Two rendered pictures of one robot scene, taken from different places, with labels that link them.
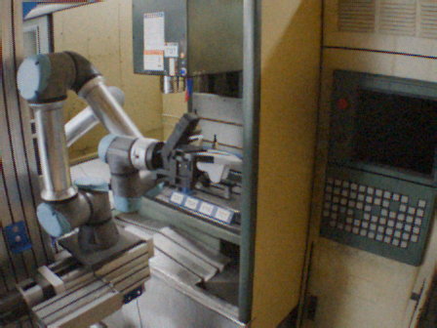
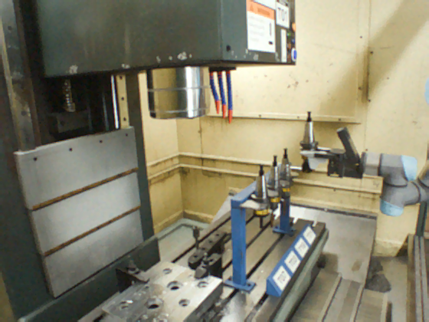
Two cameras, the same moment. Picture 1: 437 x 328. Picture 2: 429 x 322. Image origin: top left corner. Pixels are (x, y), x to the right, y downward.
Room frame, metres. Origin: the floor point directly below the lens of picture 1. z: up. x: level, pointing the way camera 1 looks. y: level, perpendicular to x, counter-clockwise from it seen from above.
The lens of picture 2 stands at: (2.25, 1.13, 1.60)
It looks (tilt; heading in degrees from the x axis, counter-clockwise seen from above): 15 degrees down; 264
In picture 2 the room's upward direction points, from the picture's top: 3 degrees counter-clockwise
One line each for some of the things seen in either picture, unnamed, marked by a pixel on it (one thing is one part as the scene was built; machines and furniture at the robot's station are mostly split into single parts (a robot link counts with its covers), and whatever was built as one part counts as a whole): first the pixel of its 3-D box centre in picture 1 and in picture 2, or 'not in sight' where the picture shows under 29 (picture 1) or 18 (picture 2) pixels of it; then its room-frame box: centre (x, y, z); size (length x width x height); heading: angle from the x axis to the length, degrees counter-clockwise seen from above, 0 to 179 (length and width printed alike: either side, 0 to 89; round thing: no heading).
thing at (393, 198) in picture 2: not in sight; (396, 196); (1.58, 0.31, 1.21); 0.11 x 0.08 x 0.11; 7
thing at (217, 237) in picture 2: (217, 183); (207, 251); (2.17, 0.03, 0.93); 0.26 x 0.05 x 0.06; 56
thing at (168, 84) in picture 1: (173, 81); (178, 92); (2.24, 0.30, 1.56); 0.16 x 0.16 x 0.12
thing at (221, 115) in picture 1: (218, 131); (92, 206); (2.59, 0.02, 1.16); 0.48 x 0.05 x 0.51; 51
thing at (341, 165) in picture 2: not in sight; (345, 162); (1.72, 0.22, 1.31); 0.12 x 0.08 x 0.09; 141
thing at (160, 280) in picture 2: not in sight; (165, 300); (2.33, 0.34, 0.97); 0.29 x 0.23 x 0.05; 51
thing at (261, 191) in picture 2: not in sight; (261, 185); (2.01, 0.21, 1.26); 0.04 x 0.04 x 0.07
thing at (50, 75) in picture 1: (54, 147); not in sight; (0.97, 0.49, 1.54); 0.15 x 0.12 x 0.55; 156
